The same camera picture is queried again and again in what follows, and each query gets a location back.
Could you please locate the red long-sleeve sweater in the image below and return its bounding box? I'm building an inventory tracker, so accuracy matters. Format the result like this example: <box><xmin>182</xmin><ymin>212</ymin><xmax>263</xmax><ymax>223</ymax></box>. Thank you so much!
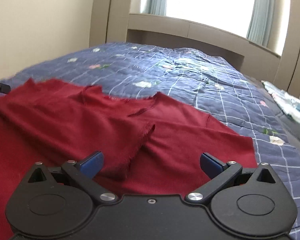
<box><xmin>0</xmin><ymin>79</ymin><xmax>257</xmax><ymax>239</ymax></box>

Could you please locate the blue plaid floral quilt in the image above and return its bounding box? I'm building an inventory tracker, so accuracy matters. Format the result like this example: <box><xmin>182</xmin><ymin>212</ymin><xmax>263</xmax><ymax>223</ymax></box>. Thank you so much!
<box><xmin>3</xmin><ymin>42</ymin><xmax>300</xmax><ymax>239</ymax></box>

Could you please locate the light blue patterned cloth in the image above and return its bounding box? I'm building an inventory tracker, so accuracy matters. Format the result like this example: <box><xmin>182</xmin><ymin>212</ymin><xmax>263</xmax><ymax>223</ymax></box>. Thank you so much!
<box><xmin>261</xmin><ymin>80</ymin><xmax>300</xmax><ymax>124</ymax></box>

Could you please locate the right blue-grey curtain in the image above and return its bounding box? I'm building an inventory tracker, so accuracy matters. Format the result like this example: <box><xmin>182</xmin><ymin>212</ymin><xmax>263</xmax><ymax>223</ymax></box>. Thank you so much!
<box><xmin>247</xmin><ymin>0</ymin><xmax>275</xmax><ymax>47</ymax></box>

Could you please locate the bright window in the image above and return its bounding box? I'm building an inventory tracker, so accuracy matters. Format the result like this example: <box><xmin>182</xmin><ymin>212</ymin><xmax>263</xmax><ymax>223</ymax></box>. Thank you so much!
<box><xmin>166</xmin><ymin>0</ymin><xmax>255</xmax><ymax>37</ymax></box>

